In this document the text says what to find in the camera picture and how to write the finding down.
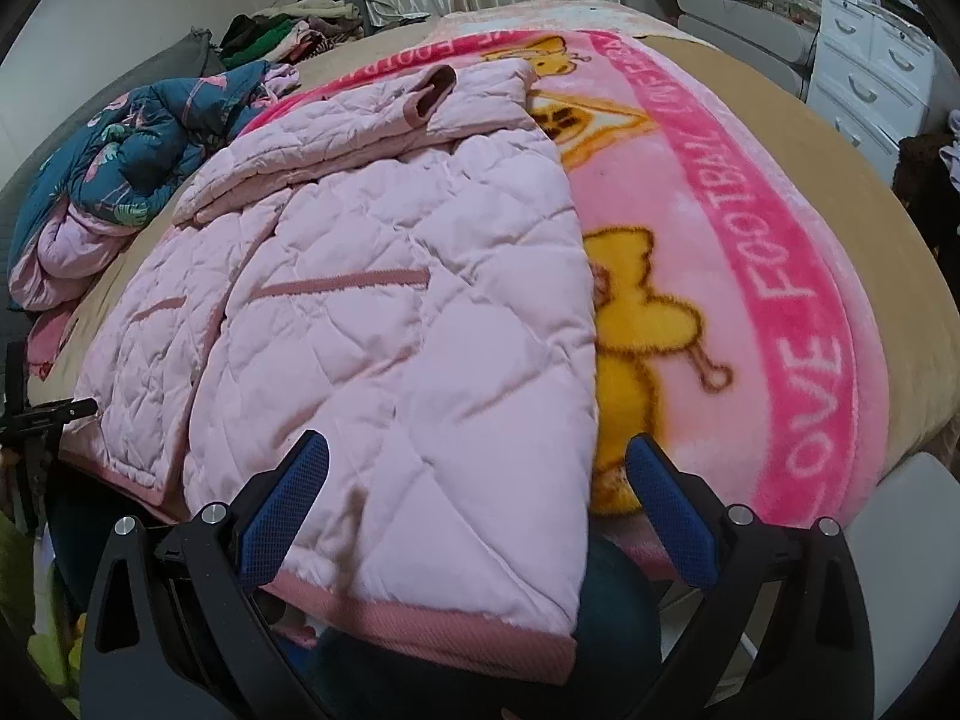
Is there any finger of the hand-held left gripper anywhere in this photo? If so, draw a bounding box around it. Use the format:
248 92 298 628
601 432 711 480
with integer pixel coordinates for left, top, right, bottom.
0 396 99 437

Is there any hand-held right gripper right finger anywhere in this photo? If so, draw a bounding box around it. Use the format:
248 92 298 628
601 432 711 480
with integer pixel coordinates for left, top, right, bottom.
622 433 876 720

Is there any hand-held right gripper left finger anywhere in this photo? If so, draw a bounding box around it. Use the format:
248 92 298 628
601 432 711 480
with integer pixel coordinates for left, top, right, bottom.
82 431 331 720

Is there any pink quilted jacket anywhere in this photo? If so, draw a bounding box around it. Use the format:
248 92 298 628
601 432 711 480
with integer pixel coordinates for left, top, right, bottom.
60 60 601 683

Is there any dark clothes heap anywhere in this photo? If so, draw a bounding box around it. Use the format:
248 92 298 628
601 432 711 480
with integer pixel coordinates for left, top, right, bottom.
892 131 960 245

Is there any pile of dark clothes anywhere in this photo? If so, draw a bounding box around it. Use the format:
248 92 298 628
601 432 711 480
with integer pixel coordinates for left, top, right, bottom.
217 0 368 68

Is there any yellow-green cloth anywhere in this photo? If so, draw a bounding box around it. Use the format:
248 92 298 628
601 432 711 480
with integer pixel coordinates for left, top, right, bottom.
0 517 85 720

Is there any teal floral comforter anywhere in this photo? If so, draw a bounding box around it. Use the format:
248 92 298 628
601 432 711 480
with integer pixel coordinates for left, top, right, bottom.
7 64 301 312

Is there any pink printed blanket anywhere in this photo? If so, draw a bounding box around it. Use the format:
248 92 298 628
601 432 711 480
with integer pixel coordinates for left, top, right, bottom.
30 22 893 586

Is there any bed with tan sheet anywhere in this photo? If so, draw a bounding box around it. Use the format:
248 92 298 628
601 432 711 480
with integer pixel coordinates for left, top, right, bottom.
11 0 960 481

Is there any light purple cloth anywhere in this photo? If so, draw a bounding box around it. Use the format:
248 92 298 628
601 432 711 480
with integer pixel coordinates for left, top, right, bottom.
941 109 960 190

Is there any white drawer cabinet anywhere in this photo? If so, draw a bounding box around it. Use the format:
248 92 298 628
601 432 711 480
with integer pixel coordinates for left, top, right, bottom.
806 0 938 182

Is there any grey padded headboard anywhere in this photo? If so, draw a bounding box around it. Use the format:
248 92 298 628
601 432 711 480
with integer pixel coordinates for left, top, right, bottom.
637 0 818 65

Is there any peach patterned sheet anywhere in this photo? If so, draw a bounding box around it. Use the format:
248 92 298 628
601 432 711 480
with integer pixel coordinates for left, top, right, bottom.
442 0 653 40

